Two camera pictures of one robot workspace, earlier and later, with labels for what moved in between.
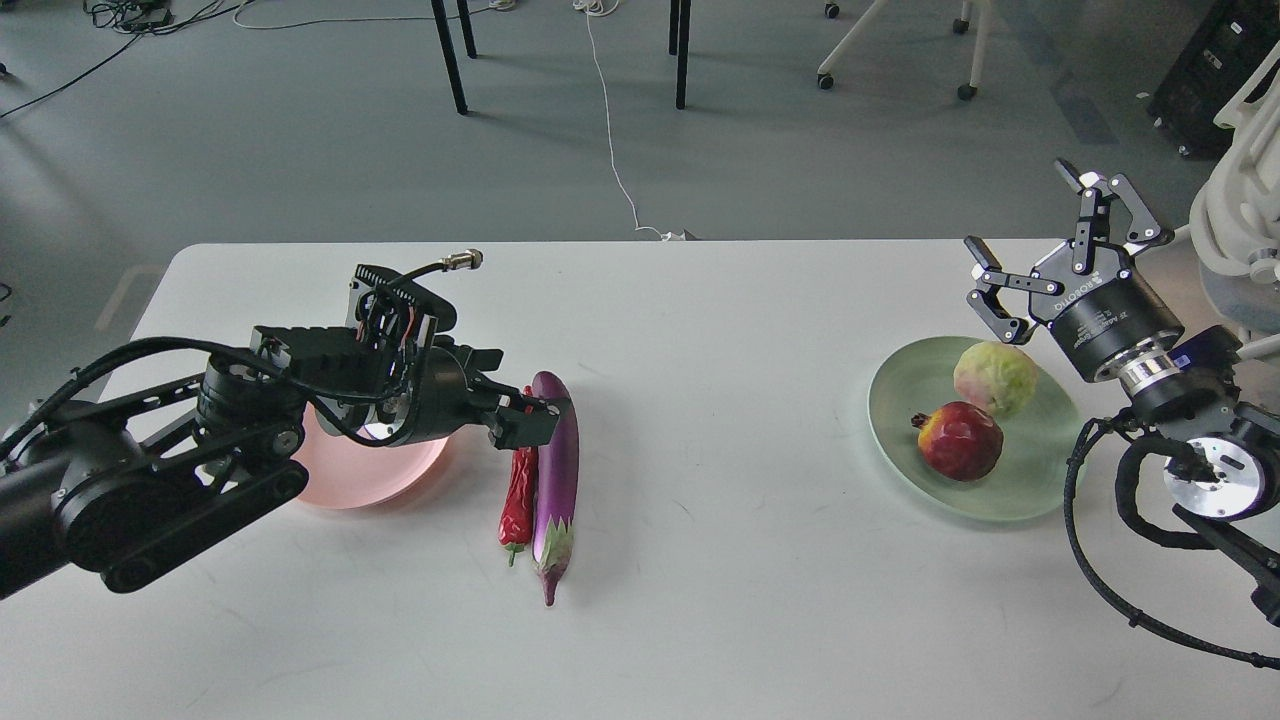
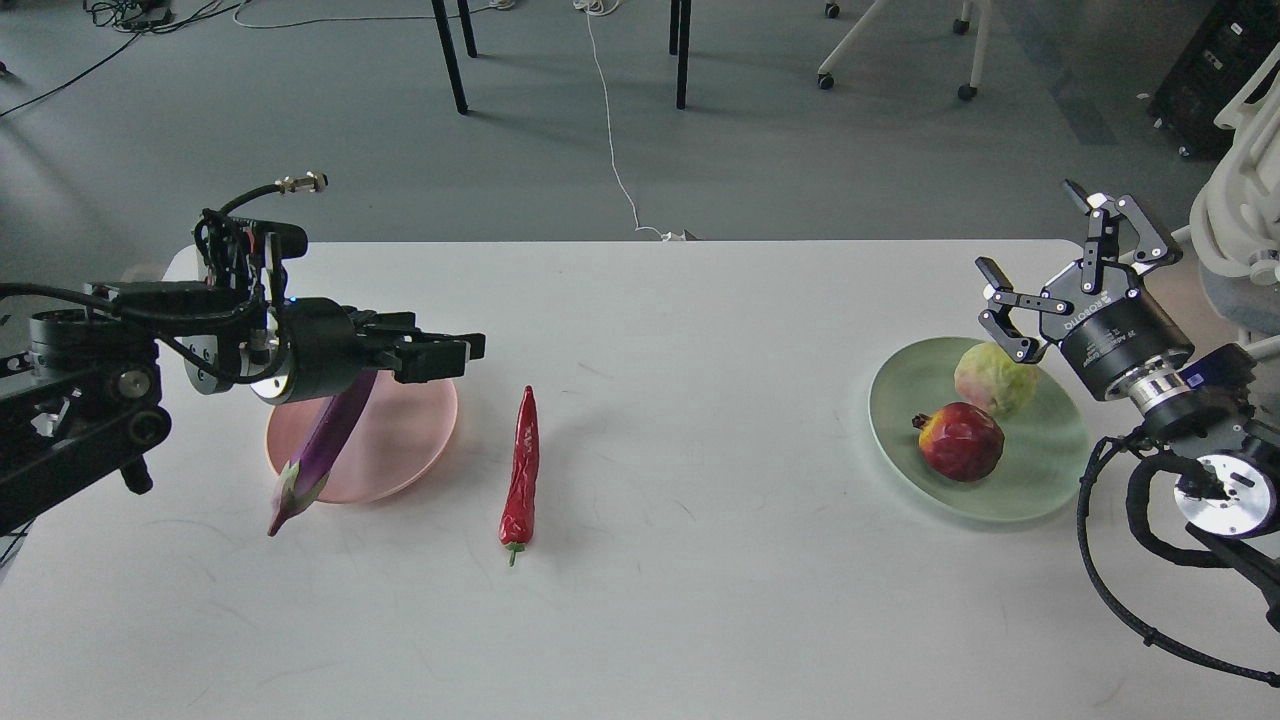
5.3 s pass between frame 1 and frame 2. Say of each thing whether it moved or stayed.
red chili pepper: stayed
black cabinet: stayed
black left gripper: moved
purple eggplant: moved
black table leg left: stayed
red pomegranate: stayed
